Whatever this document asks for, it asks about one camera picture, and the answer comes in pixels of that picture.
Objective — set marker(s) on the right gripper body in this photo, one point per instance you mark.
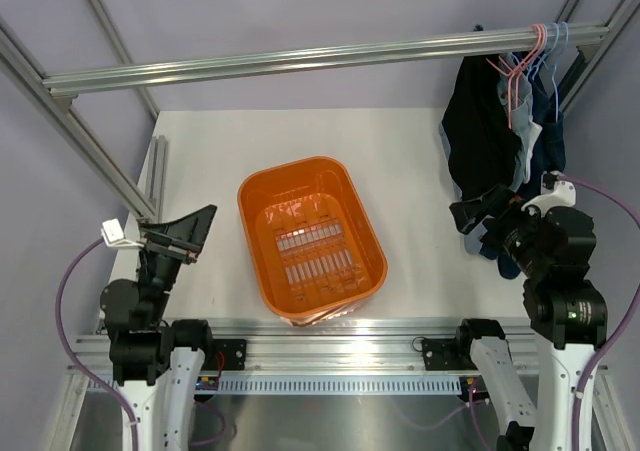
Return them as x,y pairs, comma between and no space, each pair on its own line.
520,231

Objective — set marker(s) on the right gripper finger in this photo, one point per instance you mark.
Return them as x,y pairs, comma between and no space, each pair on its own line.
467,215
491,247

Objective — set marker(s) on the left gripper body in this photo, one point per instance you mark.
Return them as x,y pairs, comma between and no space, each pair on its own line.
162,263

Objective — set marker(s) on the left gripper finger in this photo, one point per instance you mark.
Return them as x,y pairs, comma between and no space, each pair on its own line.
191,231
148,230

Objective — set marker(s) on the black skirt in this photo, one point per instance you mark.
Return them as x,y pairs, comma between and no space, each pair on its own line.
482,147

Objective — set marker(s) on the pink hanger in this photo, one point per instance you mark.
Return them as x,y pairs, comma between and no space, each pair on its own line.
513,74

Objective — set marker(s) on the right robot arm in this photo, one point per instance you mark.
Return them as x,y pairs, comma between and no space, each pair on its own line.
551,242

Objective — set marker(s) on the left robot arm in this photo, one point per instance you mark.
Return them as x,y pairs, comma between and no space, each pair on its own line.
155,366

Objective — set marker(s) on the light blue hanger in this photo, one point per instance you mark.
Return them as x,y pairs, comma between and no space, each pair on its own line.
552,63
547,38

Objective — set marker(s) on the dark blue denim garment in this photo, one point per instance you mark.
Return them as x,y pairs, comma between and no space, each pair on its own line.
534,145

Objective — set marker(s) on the orange plastic basket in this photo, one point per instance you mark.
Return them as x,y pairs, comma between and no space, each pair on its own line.
314,250

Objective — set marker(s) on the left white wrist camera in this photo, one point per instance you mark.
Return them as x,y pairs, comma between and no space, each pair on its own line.
114,237

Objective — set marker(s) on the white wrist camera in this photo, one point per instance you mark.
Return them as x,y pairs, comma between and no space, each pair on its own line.
555,191
114,237

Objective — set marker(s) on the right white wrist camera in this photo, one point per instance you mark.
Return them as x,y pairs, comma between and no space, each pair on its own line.
555,191

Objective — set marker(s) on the front aluminium frame rail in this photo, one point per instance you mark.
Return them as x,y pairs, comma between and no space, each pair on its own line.
341,346

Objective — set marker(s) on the white slotted cable duct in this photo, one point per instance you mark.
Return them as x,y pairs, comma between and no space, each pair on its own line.
383,385

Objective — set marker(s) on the aluminium hanging rail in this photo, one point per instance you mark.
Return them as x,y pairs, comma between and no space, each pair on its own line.
228,67

